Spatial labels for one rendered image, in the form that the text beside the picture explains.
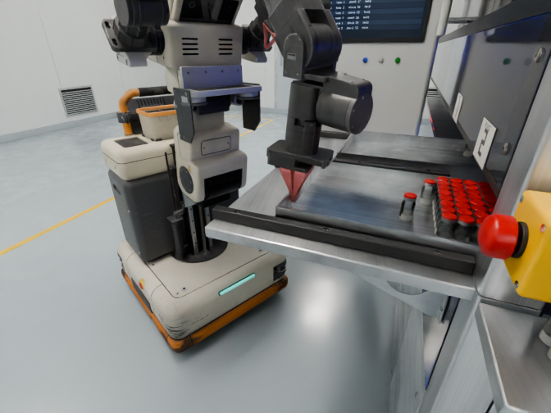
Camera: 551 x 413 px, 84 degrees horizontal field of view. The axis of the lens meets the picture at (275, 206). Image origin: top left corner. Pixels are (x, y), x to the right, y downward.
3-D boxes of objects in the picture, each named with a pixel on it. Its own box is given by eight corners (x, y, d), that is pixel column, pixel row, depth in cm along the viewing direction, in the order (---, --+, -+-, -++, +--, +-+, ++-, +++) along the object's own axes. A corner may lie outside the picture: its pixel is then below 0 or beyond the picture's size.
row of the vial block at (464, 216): (456, 201, 60) (462, 179, 57) (467, 250, 45) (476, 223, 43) (443, 198, 60) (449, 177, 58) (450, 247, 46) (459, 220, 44)
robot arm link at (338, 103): (323, 30, 46) (284, 32, 41) (393, 36, 39) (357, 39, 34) (316, 110, 53) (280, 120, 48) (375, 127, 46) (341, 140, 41)
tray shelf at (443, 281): (466, 153, 94) (467, 147, 93) (547, 319, 36) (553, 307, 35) (315, 138, 110) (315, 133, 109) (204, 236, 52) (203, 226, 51)
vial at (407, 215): (412, 216, 54) (417, 194, 52) (412, 222, 52) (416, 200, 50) (398, 214, 55) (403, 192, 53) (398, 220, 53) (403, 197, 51)
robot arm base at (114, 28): (145, 24, 87) (100, 23, 80) (151, 2, 81) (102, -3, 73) (157, 52, 87) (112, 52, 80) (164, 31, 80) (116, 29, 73)
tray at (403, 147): (470, 152, 89) (474, 140, 87) (488, 184, 67) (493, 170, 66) (352, 140, 100) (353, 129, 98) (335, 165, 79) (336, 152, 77)
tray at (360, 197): (480, 197, 61) (486, 181, 60) (513, 276, 40) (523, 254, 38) (317, 174, 73) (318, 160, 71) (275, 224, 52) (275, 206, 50)
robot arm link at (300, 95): (308, 74, 49) (284, 74, 46) (343, 80, 45) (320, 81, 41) (302, 116, 53) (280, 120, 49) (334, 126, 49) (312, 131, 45)
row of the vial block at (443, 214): (443, 198, 60) (448, 177, 58) (450, 247, 46) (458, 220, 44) (430, 197, 61) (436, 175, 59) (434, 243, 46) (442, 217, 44)
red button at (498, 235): (516, 248, 29) (532, 211, 27) (529, 274, 26) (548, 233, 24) (471, 240, 31) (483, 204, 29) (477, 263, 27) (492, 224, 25)
